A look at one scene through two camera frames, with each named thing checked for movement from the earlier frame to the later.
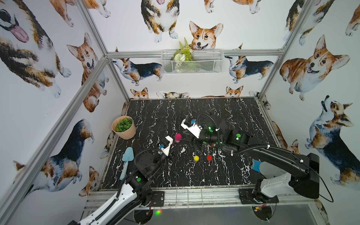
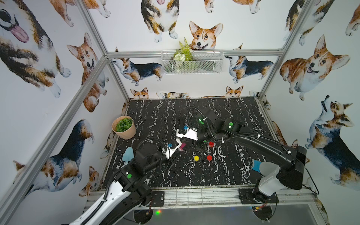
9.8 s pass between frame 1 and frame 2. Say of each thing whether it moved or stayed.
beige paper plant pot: stayed
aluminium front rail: stayed
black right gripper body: stayed
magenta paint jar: moved
